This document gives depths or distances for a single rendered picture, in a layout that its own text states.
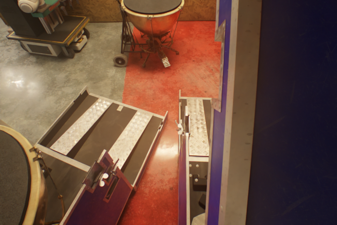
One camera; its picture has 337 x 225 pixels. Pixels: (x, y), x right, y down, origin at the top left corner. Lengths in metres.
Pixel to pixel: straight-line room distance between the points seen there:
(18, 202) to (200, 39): 2.83
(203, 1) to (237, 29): 3.19
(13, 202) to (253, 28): 0.97
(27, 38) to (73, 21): 0.64
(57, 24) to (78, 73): 0.85
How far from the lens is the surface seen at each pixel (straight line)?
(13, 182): 1.02
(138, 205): 1.80
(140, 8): 2.17
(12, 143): 1.12
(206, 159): 1.71
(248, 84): 0.22
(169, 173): 1.83
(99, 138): 2.04
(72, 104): 2.27
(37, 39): 3.08
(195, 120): 1.97
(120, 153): 1.80
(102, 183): 0.94
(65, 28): 3.10
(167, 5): 2.19
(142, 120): 2.02
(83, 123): 2.10
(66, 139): 2.03
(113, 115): 2.14
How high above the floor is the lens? 1.77
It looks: 53 degrees down
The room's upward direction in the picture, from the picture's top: straight up
